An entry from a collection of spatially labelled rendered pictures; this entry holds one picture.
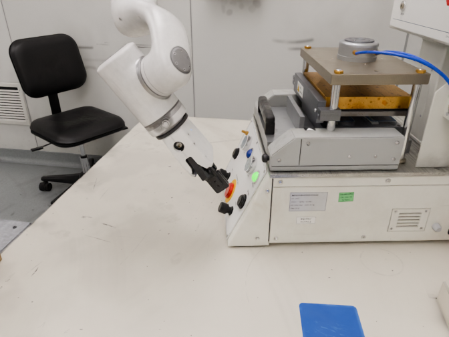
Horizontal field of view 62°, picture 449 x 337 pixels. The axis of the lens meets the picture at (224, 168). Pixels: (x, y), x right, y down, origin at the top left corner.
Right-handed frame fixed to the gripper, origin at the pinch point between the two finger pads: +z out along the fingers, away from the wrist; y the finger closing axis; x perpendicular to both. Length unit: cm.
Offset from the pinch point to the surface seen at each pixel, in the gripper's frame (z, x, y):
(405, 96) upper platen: 6.7, -39.8, 1.7
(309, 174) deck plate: 6.4, -16.9, -5.4
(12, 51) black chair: -64, 89, 145
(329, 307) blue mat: 22.1, -8.1, -21.5
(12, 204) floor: 0, 154, 131
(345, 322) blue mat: 23.0, -9.4, -24.8
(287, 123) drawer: 2.2, -17.9, 11.1
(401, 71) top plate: 1.1, -40.8, 0.5
